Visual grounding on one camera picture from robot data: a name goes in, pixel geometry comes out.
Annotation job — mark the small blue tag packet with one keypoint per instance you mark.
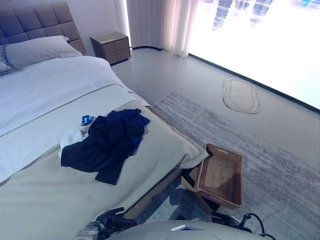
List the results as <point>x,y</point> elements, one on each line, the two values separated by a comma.
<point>86,119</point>

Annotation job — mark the black garment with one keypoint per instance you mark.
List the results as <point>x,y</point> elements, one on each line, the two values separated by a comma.
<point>100,152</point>

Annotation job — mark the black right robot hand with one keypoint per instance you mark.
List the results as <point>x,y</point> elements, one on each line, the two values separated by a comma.
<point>226,218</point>

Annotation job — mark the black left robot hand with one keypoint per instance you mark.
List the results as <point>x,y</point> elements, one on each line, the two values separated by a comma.
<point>117,221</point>

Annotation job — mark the plain white pillow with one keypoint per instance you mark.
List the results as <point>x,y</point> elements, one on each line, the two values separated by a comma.
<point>37,51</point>

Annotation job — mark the sheer white curtain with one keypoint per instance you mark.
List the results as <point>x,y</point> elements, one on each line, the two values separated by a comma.
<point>155,22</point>

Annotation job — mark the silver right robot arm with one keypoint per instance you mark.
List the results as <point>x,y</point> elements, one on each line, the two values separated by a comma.
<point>252,231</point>

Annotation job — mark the crumpled white garment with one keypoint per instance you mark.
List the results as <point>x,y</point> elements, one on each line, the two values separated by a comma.
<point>71,137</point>

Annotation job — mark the large brown wicker basket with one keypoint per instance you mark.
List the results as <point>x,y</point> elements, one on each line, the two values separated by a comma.
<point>217,170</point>

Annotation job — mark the grey robot torso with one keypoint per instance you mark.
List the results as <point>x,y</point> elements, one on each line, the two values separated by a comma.
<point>162,232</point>

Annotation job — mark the white textured bed cover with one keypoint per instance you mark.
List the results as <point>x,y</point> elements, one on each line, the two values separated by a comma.
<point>30,147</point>

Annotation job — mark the grey patterned pillow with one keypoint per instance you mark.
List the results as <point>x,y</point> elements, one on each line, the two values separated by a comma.
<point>3,57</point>

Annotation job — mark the large bright window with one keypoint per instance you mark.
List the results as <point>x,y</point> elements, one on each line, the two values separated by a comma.
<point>262,50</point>

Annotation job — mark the brown nightstand with drawers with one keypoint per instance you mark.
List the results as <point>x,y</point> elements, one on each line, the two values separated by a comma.
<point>112,50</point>

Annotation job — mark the small beige oval rug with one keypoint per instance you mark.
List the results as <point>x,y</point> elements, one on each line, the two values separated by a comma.
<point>241,97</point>

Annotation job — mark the smooth white duvet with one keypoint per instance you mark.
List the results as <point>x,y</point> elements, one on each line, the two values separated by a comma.
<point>50,82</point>

